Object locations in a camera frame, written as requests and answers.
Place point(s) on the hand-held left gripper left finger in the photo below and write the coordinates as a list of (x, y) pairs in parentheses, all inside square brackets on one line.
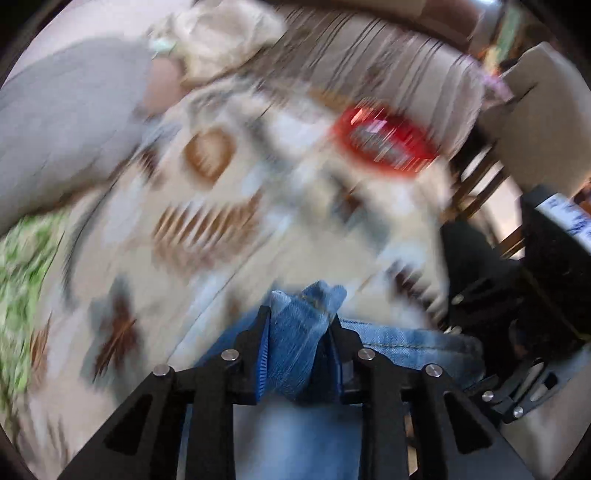
[(263, 360)]

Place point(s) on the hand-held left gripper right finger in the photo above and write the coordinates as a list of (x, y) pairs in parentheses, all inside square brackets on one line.
[(335, 360)]

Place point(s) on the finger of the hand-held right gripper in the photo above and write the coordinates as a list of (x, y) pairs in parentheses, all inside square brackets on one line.
[(512, 397), (480, 304)]

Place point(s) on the blue denim pants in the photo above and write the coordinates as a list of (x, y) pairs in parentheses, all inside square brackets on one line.
[(295, 341)]

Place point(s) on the leaf print blanket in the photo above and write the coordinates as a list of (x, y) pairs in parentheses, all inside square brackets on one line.
[(277, 207)]

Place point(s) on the beige wooden chair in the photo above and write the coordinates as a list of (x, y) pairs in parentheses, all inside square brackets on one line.
[(531, 101)]

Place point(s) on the red glass dish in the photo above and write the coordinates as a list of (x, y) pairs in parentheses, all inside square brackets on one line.
[(388, 138)]

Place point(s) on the green checkered quilt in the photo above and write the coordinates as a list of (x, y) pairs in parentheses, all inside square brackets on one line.
[(23, 300)]

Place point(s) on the pink pillow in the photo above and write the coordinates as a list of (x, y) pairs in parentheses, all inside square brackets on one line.
[(161, 87)]

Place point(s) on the grey quilted pillow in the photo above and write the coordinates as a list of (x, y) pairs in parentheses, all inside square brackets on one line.
[(69, 120)]

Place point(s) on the cream crumpled cloth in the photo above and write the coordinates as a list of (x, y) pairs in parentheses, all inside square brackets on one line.
[(217, 41)]

